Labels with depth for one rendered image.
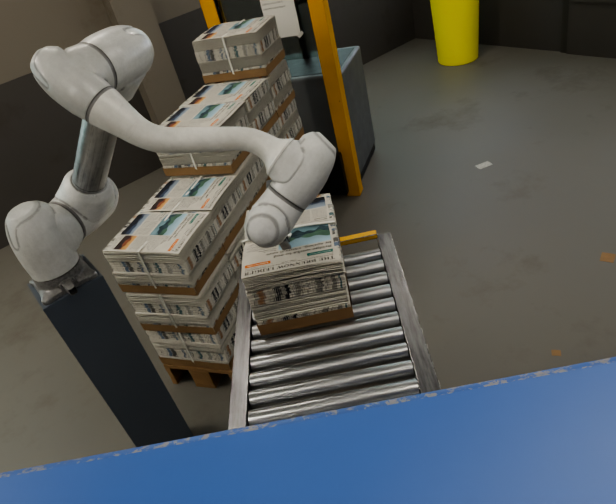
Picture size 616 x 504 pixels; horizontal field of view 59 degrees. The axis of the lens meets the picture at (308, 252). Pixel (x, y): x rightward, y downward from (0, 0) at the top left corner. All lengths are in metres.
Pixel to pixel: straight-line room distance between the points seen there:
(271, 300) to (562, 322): 1.55
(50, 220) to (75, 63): 0.57
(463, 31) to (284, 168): 4.51
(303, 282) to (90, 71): 0.75
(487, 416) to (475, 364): 2.34
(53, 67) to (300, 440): 1.25
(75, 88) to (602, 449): 1.27
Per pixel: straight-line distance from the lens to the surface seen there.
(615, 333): 2.72
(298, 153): 1.23
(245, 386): 1.56
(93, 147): 1.69
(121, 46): 1.47
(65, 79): 1.37
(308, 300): 1.58
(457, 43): 5.66
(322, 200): 1.76
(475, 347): 2.61
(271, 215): 1.20
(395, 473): 0.20
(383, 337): 1.57
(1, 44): 4.62
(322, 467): 0.20
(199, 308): 2.32
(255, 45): 2.92
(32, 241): 1.79
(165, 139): 1.31
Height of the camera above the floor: 1.92
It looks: 35 degrees down
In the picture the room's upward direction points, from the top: 15 degrees counter-clockwise
